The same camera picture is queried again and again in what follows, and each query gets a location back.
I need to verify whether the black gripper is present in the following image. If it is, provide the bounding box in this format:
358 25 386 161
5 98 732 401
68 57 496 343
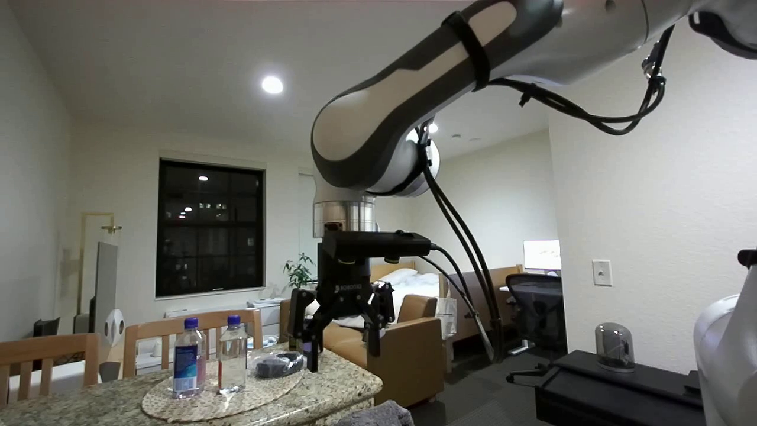
286 248 398 374

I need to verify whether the clear label water bottle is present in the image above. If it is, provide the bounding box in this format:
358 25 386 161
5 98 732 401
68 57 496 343
216 316 251 398

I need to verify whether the blue label water bottle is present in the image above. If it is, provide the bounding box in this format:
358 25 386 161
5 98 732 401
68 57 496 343
171 316 209 401

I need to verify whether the dark glass bowl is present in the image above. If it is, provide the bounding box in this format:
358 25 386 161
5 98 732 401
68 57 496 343
253 351 308 381

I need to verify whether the tan wooden armchair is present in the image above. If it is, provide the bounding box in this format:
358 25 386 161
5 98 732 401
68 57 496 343
321 292 448 410

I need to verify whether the green potted plant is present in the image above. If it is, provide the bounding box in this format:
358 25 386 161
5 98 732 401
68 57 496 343
282 251 318 294

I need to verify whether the white low cabinet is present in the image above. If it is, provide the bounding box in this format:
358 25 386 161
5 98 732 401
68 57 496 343
243 297 283 343

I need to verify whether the white paper bag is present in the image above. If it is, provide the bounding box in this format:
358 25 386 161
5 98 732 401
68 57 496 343
436 294 458 342

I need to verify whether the white roller blind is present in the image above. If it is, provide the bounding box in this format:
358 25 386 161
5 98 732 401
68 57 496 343
296 172 326 279

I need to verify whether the round woven placemat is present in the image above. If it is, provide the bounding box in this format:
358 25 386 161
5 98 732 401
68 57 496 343
139 363 305 425

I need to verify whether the wooden desk partition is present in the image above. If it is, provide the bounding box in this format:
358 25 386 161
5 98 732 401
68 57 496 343
445 266 525 343

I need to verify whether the dark night window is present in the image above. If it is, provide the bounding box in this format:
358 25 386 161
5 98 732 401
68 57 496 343
153 156 268 298

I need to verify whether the wooden dining chair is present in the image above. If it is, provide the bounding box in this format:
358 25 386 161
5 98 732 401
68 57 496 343
0 332 101 404
121 309 265 381

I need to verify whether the black office chair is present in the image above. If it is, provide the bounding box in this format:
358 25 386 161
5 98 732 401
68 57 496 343
503 271 568 387

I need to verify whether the bright computer monitor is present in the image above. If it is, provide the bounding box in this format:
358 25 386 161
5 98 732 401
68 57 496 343
524 238 564 275

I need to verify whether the small white appliance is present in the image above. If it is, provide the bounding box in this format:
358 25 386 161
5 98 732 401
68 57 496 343
101 309 128 346

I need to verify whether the tall grey panel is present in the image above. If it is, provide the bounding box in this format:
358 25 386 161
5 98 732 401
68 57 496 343
93 240 121 333

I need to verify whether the black equipment case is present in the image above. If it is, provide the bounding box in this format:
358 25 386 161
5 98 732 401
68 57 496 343
533 349 705 426

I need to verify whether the round ceiling light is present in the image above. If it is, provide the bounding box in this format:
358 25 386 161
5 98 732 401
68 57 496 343
259 73 286 98

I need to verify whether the grey glass cylinder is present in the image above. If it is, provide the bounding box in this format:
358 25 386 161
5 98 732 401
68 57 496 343
595 320 636 369

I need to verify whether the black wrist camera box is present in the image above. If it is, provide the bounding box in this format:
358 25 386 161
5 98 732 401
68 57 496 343
321 228 436 260

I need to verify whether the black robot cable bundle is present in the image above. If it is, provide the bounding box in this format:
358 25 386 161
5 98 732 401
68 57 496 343
416 22 673 364

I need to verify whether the white wall switch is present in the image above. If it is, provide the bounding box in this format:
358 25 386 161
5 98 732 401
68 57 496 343
591 256 615 290

